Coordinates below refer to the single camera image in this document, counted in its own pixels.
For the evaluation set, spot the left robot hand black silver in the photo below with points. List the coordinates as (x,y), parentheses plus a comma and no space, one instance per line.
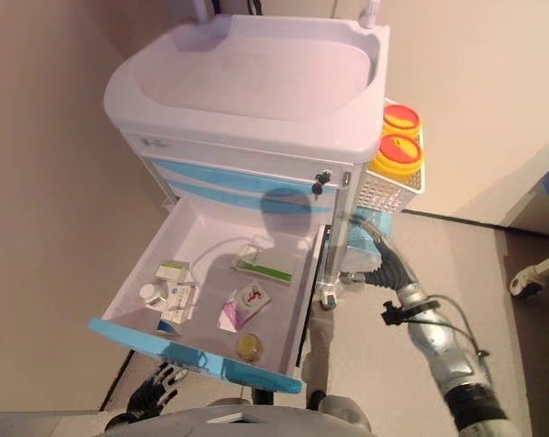
(151,396)

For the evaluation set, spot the right robot hand black silver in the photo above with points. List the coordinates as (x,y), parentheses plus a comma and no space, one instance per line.
(394,268)

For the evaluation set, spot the clear bottle yellow capsules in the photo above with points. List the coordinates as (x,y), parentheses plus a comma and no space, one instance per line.
(250,348)

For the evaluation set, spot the white drawer blue front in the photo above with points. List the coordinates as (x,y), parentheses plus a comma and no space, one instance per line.
(274,318)

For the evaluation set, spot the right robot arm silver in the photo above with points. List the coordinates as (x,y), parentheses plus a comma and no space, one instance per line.
(442,350)

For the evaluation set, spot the pink medicine pack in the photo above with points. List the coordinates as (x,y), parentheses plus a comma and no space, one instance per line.
(232,314)

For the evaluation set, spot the long green white medicine box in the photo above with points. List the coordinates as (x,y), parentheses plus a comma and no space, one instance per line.
(265,268)

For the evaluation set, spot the closed drawer blue front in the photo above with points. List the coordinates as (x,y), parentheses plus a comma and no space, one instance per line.
(210,170)
(237,193)

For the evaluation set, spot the white perforated basket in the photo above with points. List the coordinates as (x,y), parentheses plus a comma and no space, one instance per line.
(383,196)

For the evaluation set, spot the cart caster wheel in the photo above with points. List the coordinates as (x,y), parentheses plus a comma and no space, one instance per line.
(328,301)

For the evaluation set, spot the silver cart latch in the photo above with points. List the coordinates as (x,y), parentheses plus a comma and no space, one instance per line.
(346,177)

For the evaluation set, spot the white pill bottle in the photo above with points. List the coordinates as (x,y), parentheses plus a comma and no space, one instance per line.
(150,292)

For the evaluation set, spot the grey robot torso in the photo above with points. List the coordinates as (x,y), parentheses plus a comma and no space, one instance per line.
(256,428)

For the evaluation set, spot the black cart keys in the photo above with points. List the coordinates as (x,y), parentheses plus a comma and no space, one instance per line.
(322,179)

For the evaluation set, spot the yellow sharps container red lid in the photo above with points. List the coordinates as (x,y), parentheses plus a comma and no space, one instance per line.
(399,150)
(401,118)

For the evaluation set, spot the small green white box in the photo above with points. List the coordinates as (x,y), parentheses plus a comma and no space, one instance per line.
(169,271)

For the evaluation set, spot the bed caster wheel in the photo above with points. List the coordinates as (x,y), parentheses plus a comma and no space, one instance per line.
(529,287)

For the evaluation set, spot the white box red figure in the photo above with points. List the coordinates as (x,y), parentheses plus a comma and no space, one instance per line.
(253,298)

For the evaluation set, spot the right robot leg grey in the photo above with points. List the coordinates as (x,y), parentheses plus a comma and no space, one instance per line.
(342,409)

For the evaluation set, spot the white medical cart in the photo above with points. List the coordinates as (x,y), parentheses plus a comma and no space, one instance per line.
(256,100)

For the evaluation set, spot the white cart pole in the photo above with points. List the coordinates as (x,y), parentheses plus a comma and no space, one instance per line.
(200,10)
(371,13)

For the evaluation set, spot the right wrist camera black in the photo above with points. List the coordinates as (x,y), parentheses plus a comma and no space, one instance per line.
(394,314)

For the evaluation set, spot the white bed frame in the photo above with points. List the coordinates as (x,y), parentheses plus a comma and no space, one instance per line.
(542,266)

